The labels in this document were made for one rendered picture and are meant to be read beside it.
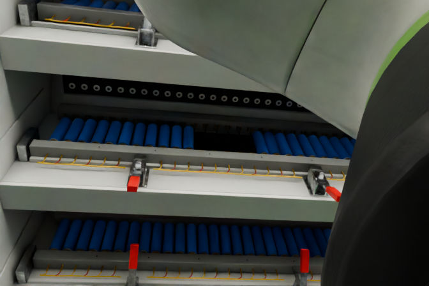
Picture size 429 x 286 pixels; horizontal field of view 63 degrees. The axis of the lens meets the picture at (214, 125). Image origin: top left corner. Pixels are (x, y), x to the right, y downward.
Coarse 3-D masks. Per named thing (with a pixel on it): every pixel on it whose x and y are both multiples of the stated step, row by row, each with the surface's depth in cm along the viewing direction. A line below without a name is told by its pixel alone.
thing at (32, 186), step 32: (64, 96) 60; (96, 96) 61; (32, 128) 52; (0, 160) 46; (0, 192) 46; (32, 192) 47; (64, 192) 47; (96, 192) 47; (128, 192) 48; (160, 192) 48; (192, 192) 49; (224, 192) 50; (256, 192) 51; (288, 192) 52
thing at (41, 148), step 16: (32, 144) 50; (48, 144) 50; (64, 144) 51; (80, 144) 51; (96, 144) 52; (112, 144) 52; (112, 160) 52; (128, 160) 52; (160, 160) 52; (176, 160) 53; (192, 160) 53; (208, 160) 53; (224, 160) 53; (240, 160) 53; (256, 160) 54; (272, 160) 54; (288, 160) 54; (304, 160) 55; (320, 160) 56; (336, 160) 56; (272, 176) 53; (288, 176) 53
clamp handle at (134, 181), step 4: (136, 164) 48; (140, 164) 48; (136, 168) 48; (140, 168) 48; (136, 172) 47; (140, 172) 47; (132, 176) 45; (136, 176) 45; (132, 180) 44; (136, 180) 44; (128, 184) 42; (132, 184) 42; (136, 184) 42; (128, 188) 42; (132, 188) 42; (136, 188) 42
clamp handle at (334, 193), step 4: (320, 176) 51; (320, 180) 51; (320, 184) 50; (324, 184) 50; (328, 184) 50; (324, 188) 49; (328, 188) 48; (332, 188) 48; (328, 192) 48; (332, 192) 46; (336, 192) 46; (340, 192) 47; (332, 196) 46; (336, 196) 45; (336, 200) 45
